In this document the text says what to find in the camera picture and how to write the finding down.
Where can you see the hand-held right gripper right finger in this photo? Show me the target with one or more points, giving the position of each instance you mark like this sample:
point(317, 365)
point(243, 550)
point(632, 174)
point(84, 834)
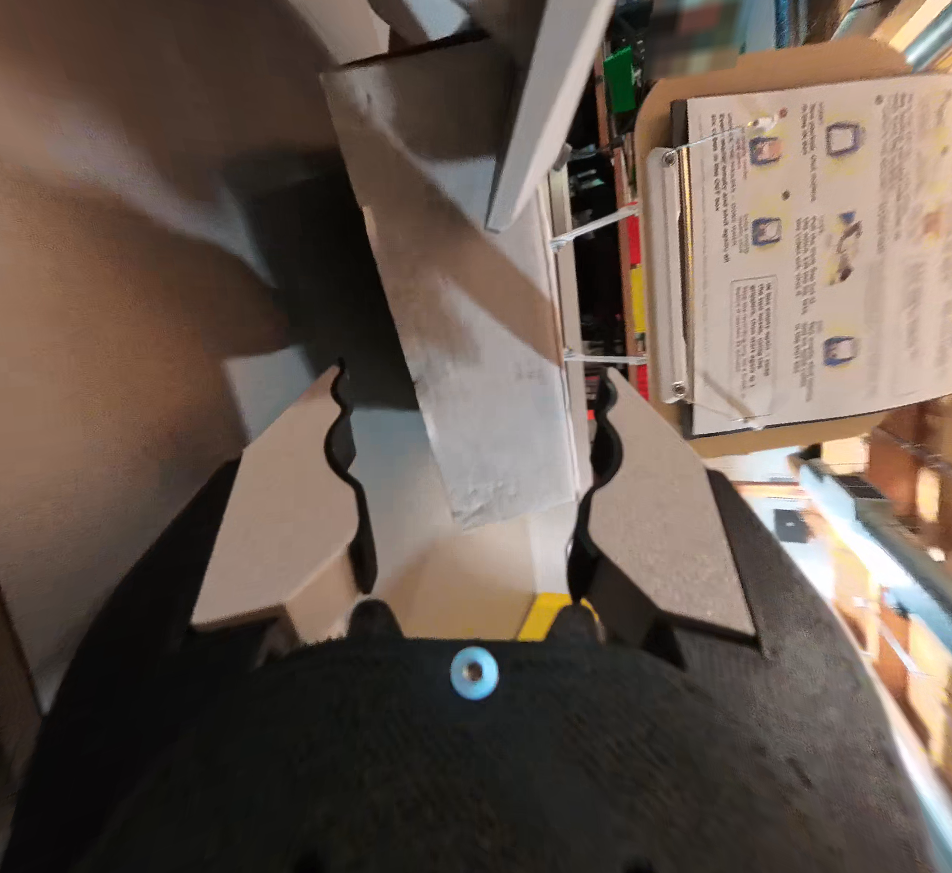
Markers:
point(669, 538)

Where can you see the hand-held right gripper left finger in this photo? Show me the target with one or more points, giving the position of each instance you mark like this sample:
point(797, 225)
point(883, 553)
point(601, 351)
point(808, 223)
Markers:
point(275, 531)

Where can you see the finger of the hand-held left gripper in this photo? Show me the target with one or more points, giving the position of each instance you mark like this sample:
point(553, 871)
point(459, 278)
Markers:
point(550, 33)

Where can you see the yellow plastic bin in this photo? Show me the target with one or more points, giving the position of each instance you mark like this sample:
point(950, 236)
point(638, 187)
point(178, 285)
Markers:
point(543, 616)

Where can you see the white cardboard mailer box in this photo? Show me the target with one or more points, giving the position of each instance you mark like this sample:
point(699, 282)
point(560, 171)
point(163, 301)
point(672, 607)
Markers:
point(461, 337)

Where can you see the grey desk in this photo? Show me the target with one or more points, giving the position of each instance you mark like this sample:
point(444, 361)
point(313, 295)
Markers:
point(111, 144)

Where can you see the small green plastic bin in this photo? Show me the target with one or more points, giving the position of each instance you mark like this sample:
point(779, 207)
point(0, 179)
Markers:
point(619, 81)

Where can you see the white stand with wooden board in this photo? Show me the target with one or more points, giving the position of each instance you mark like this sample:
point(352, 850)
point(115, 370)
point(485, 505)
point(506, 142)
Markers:
point(662, 271)

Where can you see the printed instruction sheet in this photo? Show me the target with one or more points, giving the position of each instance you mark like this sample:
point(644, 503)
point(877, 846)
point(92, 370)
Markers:
point(818, 256)

